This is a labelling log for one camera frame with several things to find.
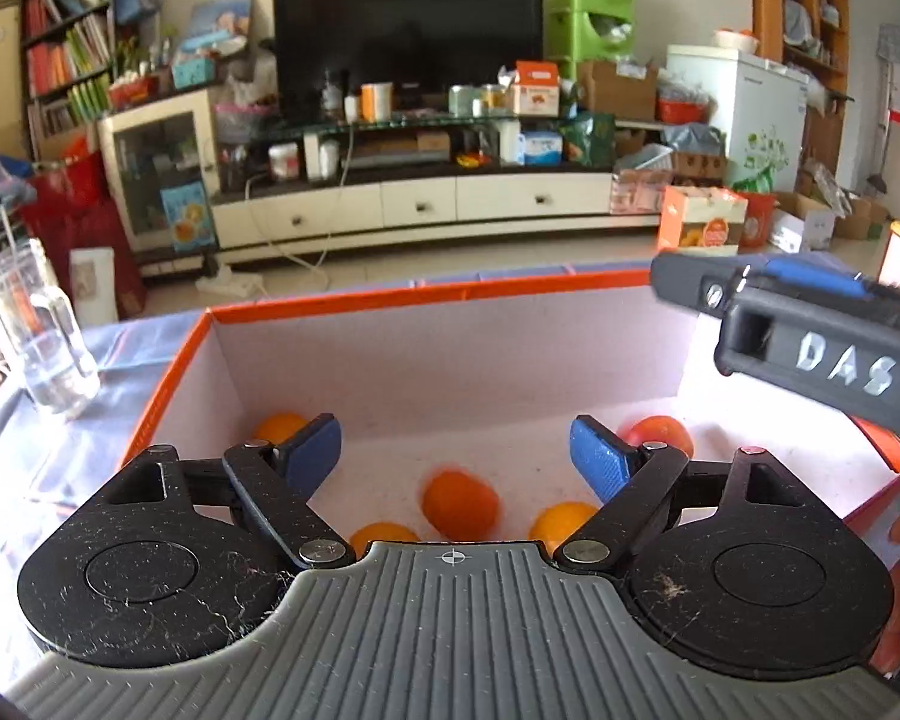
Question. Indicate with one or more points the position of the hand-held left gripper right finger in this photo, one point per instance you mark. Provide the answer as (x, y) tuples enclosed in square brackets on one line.
[(600, 457)]

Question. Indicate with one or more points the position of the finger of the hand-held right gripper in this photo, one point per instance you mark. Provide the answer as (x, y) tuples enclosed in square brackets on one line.
[(810, 277), (690, 281)]

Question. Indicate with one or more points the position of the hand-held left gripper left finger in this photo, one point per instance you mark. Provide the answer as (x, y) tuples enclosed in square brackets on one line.
[(311, 454)]

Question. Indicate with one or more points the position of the orange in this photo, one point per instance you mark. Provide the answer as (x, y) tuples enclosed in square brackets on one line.
[(379, 538), (461, 502), (274, 427), (559, 525)]

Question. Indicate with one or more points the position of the red tomato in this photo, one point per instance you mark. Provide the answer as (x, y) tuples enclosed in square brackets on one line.
[(664, 431)]

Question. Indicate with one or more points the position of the orange cardboard box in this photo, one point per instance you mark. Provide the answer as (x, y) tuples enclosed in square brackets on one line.
[(435, 360)]

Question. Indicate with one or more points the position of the orange fruit-print carton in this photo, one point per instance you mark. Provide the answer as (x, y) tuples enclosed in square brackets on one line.
[(701, 221)]

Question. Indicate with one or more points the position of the green snack bag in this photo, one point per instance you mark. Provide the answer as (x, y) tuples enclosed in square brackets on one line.
[(589, 141)]

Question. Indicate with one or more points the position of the white chest freezer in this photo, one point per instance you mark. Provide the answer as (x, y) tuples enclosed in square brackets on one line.
[(757, 112)]

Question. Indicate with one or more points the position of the white power strip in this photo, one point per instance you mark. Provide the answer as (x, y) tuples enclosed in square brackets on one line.
[(229, 285)]

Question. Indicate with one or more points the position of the blue and white tissue box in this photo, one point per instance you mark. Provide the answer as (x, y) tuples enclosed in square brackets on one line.
[(544, 148)]

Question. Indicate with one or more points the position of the white and orange carton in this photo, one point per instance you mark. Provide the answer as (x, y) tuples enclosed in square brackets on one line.
[(536, 88)]

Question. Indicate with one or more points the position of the blue fruit-print box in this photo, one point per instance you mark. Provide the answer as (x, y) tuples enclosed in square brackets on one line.
[(187, 214)]

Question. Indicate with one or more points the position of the white television cabinet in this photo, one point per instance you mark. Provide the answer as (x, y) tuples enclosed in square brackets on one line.
[(420, 202)]

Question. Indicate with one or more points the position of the green stacked bins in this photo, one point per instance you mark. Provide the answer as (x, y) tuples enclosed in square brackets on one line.
[(577, 30)]

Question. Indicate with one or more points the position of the wooden shelf unit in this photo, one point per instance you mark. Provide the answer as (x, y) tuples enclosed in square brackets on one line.
[(769, 0)]

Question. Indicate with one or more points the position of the red gift bag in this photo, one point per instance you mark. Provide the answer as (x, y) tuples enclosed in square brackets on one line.
[(67, 199)]

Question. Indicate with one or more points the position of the black television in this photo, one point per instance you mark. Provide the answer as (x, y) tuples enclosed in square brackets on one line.
[(405, 22)]

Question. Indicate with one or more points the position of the teal basket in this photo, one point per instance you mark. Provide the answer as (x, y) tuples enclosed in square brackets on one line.
[(195, 73)]

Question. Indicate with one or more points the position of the bookshelf with books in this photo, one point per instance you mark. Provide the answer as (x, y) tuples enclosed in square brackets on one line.
[(67, 52)]

